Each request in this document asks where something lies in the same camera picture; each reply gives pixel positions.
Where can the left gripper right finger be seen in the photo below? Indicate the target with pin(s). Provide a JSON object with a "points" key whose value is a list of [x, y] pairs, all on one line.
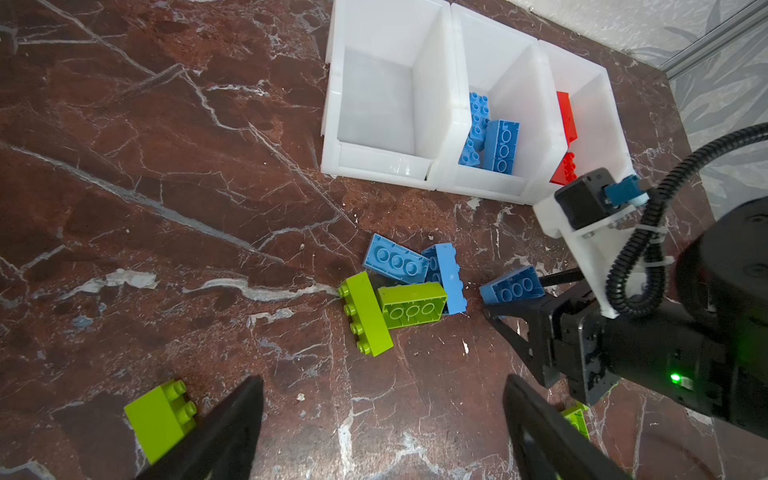
{"points": [[545, 445]]}

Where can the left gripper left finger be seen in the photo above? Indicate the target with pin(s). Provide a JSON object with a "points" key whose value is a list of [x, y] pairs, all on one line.
{"points": [[224, 446]]}

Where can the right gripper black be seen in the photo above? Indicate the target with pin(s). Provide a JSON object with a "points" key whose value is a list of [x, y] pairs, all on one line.
{"points": [[666, 352]]}

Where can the blue lego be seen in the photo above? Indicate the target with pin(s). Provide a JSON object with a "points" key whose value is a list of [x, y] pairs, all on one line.
{"points": [[395, 261], [444, 269], [520, 284], [500, 146], [475, 141]]}

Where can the green lego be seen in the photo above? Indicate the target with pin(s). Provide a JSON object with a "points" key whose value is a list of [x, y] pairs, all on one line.
{"points": [[575, 415], [412, 305], [366, 319], [161, 418]]}

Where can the red lego pair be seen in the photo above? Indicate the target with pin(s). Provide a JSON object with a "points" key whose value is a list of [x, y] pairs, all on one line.
{"points": [[567, 116]]}

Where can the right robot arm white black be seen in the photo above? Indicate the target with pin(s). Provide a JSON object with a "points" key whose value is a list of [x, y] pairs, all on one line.
{"points": [[720, 279]]}

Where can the white three-compartment bin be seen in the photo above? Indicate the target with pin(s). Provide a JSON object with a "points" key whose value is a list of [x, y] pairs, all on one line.
{"points": [[397, 108]]}

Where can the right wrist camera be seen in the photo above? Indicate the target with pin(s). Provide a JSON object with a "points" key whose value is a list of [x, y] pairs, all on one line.
{"points": [[600, 222]]}

